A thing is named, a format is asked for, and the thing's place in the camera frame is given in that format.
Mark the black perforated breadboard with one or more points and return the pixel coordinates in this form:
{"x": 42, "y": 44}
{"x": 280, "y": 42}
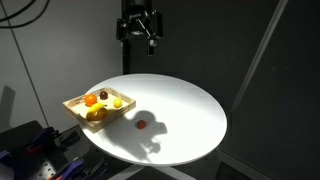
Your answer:
{"x": 40, "y": 167}

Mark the wooden tray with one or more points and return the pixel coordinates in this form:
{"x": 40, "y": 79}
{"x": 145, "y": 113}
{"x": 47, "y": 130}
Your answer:
{"x": 77, "y": 108}

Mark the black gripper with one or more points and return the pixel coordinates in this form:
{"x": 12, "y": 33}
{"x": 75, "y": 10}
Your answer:
{"x": 140, "y": 19}

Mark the dark red plum toy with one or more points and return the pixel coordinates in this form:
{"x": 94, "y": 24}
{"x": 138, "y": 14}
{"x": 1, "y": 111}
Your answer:
{"x": 103, "y": 95}

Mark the round white table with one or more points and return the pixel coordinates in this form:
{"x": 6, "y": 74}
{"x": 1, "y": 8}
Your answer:
{"x": 184, "y": 122}

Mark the red strawberry toy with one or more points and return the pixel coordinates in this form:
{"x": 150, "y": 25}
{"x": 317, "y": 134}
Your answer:
{"x": 141, "y": 124}

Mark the yellow-orange peach toy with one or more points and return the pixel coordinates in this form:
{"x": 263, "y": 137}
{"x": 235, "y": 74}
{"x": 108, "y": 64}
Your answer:
{"x": 101, "y": 114}

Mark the yellow banana toy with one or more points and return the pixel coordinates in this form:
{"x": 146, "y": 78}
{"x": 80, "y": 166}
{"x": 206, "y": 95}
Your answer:
{"x": 93, "y": 110}

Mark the purple orange clamp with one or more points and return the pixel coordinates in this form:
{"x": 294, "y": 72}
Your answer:
{"x": 45, "y": 140}

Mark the yellow lemon toy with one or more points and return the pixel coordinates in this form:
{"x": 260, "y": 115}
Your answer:
{"x": 117, "y": 102}

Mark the orange toy fruit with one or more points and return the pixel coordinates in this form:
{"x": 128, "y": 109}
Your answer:
{"x": 90, "y": 99}

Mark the black purple clamp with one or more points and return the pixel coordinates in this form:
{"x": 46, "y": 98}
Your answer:
{"x": 81, "y": 169}

